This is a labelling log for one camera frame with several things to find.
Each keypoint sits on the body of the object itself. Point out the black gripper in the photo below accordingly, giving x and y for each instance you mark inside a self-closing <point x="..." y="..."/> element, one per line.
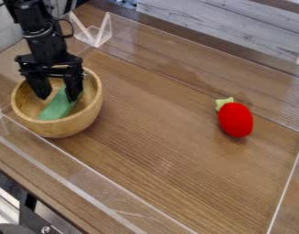
<point x="50" y="60"/>

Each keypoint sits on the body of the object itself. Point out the green rectangular block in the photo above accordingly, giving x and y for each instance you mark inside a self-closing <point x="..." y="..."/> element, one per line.
<point x="59" y="107"/>

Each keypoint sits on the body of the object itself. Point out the brown wooden bowl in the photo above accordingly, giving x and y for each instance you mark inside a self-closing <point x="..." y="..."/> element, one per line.
<point x="27" y="106"/>

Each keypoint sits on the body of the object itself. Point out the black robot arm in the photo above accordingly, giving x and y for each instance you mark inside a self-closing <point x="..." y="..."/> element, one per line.
<point x="32" y="15"/>

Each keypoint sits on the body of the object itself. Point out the red plush strawberry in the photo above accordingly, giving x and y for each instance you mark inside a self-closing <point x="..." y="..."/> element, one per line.
<point x="235" y="117"/>

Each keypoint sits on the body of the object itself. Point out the clear acrylic corner bracket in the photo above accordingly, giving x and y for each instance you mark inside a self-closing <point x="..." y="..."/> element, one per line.
<point x="91" y="35"/>

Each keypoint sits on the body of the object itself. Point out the clear acrylic tray wall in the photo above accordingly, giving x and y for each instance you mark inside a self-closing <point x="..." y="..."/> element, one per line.
<point x="98" y="205"/>

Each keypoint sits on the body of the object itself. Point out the black metal table frame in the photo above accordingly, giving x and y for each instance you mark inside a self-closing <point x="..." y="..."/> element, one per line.
<point x="31" y="220"/>

